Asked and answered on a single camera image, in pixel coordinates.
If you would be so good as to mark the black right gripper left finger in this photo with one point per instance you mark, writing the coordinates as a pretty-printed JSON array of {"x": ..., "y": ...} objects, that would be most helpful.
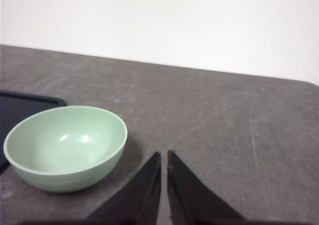
[{"x": 136, "y": 202}]

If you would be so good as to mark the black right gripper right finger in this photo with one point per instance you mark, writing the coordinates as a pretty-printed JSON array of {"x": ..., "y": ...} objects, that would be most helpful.
[{"x": 192, "y": 202}]

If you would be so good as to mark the light green bowl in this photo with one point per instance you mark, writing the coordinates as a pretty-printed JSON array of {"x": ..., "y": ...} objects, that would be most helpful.
[{"x": 66, "y": 149}]

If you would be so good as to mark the dark teal rectangular tray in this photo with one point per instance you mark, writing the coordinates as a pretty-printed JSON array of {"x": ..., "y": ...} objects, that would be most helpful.
[{"x": 19, "y": 106}]

